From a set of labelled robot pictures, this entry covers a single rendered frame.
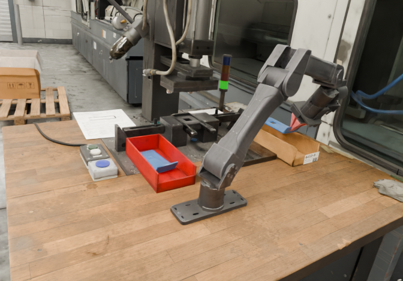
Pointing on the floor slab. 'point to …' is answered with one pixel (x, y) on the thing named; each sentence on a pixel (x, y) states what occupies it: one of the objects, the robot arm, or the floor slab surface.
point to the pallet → (21, 112)
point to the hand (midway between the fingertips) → (292, 129)
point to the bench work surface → (265, 220)
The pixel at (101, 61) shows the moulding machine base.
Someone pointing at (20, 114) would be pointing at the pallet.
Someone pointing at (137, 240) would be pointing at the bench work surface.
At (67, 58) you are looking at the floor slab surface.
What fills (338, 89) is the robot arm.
